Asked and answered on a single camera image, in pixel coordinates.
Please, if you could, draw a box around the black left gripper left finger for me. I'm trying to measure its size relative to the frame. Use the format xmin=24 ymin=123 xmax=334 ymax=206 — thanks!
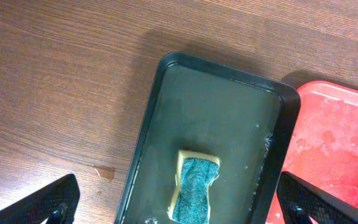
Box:
xmin=0 ymin=174 xmax=80 ymax=224

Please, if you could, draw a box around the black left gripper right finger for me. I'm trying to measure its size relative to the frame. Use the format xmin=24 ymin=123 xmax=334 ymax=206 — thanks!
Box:
xmin=276 ymin=171 xmax=358 ymax=224

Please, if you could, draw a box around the green and yellow sponge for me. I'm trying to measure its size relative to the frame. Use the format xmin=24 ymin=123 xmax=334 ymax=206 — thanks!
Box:
xmin=167 ymin=150 xmax=221 ymax=224

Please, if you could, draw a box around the red serving tray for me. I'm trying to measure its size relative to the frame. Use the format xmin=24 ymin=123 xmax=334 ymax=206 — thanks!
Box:
xmin=267 ymin=81 xmax=358 ymax=223

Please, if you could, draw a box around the black water tray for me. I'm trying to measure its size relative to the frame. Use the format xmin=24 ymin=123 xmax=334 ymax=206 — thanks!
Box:
xmin=115 ymin=52 xmax=301 ymax=223

